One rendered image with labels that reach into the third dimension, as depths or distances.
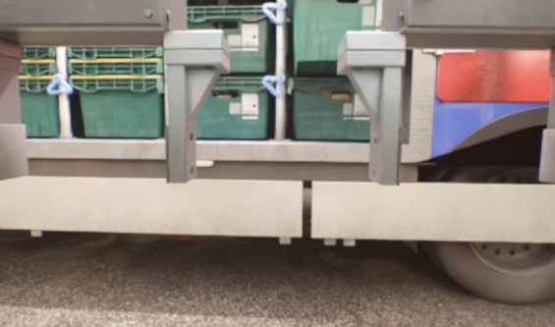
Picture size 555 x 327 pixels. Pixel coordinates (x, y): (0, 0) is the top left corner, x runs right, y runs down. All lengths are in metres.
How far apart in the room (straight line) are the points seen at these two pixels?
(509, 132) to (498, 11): 1.02
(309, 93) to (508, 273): 1.08
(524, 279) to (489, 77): 0.83
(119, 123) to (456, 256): 1.48
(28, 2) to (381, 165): 0.25
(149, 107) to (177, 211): 0.46
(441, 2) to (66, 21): 0.23
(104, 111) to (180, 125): 1.21
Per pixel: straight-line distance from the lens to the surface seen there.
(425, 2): 0.22
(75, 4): 0.24
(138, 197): 1.18
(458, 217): 1.21
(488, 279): 1.49
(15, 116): 0.29
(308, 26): 0.95
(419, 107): 1.10
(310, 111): 1.17
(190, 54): 0.21
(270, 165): 1.03
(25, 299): 1.64
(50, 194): 1.37
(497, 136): 1.22
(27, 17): 0.25
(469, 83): 1.17
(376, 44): 0.21
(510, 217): 1.30
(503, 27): 0.24
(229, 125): 1.20
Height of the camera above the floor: 0.69
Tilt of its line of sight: 5 degrees down
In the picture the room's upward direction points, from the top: straight up
